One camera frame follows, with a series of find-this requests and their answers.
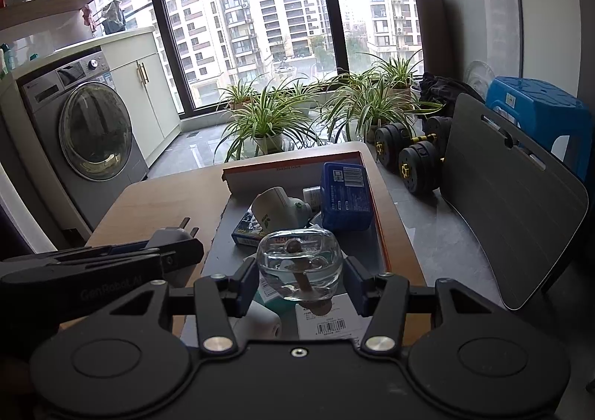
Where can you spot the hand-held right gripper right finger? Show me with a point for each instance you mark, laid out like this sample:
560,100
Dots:
355,285

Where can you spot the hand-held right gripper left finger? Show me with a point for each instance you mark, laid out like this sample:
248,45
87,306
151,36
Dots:
246,287

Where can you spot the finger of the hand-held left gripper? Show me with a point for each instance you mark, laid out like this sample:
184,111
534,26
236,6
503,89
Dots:
181,259
93,255

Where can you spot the teal carton box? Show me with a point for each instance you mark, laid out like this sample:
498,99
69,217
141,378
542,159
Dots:
267,294

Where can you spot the orange cardboard box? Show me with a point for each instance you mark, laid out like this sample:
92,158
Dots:
365,248

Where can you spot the grey white adapter box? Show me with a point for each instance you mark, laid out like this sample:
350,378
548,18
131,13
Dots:
330,322

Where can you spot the square clear glass bottle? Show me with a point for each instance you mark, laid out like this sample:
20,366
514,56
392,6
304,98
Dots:
297,262

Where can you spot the red playing card box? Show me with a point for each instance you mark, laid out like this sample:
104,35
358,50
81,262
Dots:
246,229

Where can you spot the white plug-in device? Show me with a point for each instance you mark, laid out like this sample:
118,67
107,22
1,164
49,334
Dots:
279,208

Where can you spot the blue plastic case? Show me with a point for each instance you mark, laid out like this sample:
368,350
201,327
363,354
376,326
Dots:
346,197

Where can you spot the white pill bottle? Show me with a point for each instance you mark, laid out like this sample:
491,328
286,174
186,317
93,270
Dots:
312,198

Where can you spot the grey front-load washing machine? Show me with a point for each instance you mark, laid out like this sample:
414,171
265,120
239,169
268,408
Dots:
93,136

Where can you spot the black dumbbell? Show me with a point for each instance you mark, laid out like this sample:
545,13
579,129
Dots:
420,169
395,143

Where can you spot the spider plant in white pot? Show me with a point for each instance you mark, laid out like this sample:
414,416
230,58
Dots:
268,141

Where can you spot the white floor cabinet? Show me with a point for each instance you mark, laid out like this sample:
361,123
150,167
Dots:
144,95

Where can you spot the spider plant in brown pot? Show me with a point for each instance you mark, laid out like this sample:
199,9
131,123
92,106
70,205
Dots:
239,97

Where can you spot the grey folding board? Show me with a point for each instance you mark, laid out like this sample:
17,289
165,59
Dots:
511,206

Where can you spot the large potted spider plant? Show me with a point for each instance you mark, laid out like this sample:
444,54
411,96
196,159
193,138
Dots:
367,108

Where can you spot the dark clothing pile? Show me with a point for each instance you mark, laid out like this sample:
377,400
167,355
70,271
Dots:
446,90

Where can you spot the hanging grey cloth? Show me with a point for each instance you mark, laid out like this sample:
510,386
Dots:
113,18

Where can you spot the hanging red cloth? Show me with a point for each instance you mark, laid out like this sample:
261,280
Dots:
87,16

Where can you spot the white round fan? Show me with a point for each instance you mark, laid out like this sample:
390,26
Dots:
479,76

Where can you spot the blue plastic stool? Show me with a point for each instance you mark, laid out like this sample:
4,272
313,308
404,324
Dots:
539,108

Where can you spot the black framed window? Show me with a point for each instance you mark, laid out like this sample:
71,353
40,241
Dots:
322,6

